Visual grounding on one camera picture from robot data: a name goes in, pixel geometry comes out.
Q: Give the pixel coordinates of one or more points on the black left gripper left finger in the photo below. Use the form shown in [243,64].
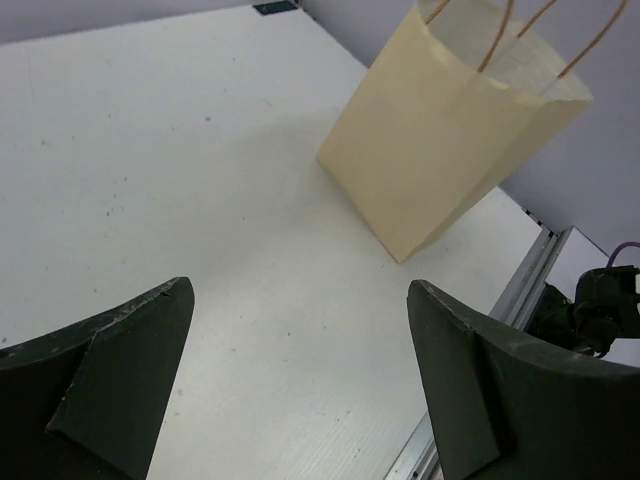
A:
[88,401]

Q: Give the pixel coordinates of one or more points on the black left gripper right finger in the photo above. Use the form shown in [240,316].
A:
[506,405]

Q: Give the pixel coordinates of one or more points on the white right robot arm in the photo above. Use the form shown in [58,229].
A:
[606,307]

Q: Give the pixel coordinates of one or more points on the brown paper bag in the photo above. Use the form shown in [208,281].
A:
[461,95]

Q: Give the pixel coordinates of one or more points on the right black XDOF label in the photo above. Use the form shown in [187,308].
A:
[276,7]

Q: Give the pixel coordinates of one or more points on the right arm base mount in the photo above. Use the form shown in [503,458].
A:
[549,320]

